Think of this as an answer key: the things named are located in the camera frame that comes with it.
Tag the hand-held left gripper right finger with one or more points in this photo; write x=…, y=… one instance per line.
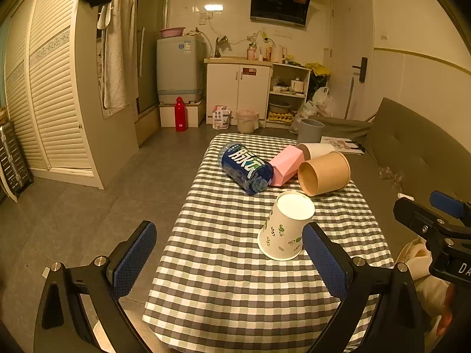
x=323, y=261

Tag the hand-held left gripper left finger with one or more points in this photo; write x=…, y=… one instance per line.
x=134, y=261

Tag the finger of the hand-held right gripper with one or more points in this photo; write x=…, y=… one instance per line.
x=415, y=217
x=447, y=202

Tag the white leaf-print paper cup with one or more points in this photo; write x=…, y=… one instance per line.
x=285, y=228

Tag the brown paper cup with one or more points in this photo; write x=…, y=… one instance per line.
x=325, y=174

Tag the pink carton-shaped cup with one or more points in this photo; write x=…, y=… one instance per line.
x=285, y=165

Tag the plain white cup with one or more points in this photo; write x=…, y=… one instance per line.
x=318, y=149

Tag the grey cup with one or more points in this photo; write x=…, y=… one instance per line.
x=310, y=130

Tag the person's right hand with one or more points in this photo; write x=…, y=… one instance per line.
x=447, y=310

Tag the white fluffy clothing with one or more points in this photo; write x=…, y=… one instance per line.
x=423, y=275

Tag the grey sofa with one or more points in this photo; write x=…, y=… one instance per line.
x=408, y=143

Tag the grey checked tablecloth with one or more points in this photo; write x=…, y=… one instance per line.
x=220, y=250

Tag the open magazine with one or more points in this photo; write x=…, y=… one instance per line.
x=344, y=144

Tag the blue label drink bottle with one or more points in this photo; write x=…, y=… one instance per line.
x=246, y=167

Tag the broom stick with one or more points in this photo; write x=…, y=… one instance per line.
x=349, y=97

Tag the white plastic bag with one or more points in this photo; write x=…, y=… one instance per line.
x=320, y=101

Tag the yellow egg tray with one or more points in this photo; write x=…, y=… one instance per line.
x=280, y=117

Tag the red bottle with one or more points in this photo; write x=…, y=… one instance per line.
x=180, y=114

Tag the white washer stand box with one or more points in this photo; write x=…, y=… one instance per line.
x=180, y=112

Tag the dark ribbed suitcase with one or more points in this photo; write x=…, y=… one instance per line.
x=13, y=158

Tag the small bin with pink liner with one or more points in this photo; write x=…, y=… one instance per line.
x=246, y=120

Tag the printed package bag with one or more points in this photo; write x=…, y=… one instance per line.
x=221, y=116

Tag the white open shelf unit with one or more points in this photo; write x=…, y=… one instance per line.
x=289, y=95

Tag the white door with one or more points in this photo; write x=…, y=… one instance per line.
x=349, y=53

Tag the yellow plastic bag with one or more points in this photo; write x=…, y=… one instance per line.
x=318, y=69

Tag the white rice cooker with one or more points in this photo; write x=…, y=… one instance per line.
x=297, y=85

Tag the white louvered wardrobe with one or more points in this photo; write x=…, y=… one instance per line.
x=48, y=92

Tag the white sink cabinet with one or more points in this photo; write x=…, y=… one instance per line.
x=237, y=88

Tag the blue-grey washing machine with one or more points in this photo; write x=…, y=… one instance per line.
x=180, y=68

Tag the white electric kettle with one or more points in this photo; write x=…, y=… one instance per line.
x=276, y=53

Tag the white hanging towel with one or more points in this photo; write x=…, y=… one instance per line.
x=118, y=47

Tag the bronze faucet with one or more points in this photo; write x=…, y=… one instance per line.
x=219, y=46

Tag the pink wash basin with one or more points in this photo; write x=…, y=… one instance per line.
x=172, y=31

